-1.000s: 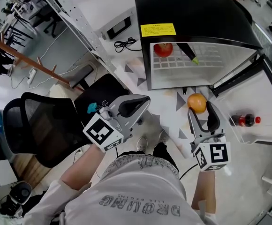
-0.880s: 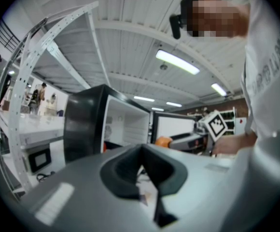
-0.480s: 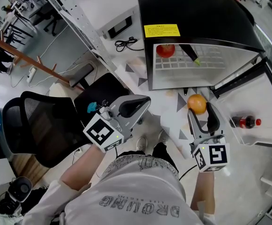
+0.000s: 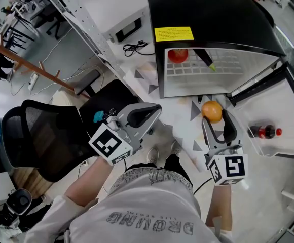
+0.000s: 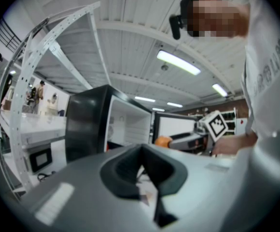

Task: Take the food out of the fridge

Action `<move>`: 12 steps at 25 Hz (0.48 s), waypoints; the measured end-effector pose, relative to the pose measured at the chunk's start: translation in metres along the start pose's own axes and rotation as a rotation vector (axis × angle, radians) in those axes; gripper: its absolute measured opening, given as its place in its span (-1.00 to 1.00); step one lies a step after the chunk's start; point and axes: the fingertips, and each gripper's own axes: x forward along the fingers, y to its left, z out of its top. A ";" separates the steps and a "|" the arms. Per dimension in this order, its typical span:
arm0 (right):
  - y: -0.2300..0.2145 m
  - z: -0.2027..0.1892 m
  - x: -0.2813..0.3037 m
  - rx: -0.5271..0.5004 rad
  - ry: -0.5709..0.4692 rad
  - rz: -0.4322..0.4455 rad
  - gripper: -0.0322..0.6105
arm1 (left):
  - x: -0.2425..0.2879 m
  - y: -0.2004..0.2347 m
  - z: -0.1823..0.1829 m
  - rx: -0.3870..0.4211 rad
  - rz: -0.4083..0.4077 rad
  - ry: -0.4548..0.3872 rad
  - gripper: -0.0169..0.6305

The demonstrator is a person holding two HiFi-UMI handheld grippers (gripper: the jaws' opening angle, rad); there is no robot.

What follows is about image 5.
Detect white metal shelving rack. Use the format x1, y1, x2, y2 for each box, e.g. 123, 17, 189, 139
0, 1, 112, 198

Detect person's white printed shirt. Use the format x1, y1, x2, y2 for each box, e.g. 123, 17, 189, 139
240, 0, 280, 145

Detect person's head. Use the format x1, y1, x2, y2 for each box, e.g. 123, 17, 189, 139
180, 0, 251, 38

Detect person's right forearm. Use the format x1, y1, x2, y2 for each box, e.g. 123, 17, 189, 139
212, 130, 258, 156

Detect white cabinet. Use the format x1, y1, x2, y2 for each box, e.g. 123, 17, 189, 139
236, 117, 249, 135

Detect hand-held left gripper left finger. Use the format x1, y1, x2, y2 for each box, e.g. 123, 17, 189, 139
100, 144, 143, 201

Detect black mezzanine railing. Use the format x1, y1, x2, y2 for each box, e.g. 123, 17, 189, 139
0, 18, 22, 48

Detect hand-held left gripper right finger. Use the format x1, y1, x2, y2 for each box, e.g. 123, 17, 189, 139
141, 144, 188, 196

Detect white microwave oven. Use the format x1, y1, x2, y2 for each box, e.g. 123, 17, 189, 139
25, 147, 54, 174

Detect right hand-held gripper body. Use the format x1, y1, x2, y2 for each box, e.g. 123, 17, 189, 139
177, 110, 229, 152

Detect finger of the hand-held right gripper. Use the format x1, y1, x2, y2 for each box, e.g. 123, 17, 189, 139
168, 136, 179, 150

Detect orange fruit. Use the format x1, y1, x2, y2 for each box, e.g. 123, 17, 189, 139
154, 135, 173, 147

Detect black mini fridge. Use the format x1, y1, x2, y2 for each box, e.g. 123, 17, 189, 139
64, 85, 203, 164

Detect white shelf with items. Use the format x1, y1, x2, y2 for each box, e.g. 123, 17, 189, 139
221, 107, 237, 136

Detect coiled black cable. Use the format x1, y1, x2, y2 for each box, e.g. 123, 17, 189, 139
37, 172, 56, 182

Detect black head-mounted camera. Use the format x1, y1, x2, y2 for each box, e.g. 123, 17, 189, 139
168, 14, 188, 40

